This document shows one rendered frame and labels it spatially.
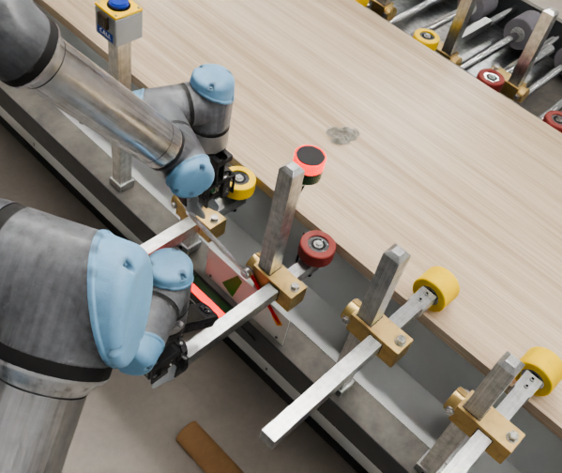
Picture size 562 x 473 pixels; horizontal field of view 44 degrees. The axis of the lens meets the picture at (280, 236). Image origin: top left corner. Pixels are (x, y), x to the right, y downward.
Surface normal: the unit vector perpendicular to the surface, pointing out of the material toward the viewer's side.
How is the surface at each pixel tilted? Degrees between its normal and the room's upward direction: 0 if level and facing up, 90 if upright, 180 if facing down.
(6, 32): 63
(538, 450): 90
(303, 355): 0
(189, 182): 90
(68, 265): 15
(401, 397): 0
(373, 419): 0
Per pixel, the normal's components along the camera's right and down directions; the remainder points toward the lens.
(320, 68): 0.15, -0.65
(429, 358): -0.69, 0.47
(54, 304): -0.01, 0.01
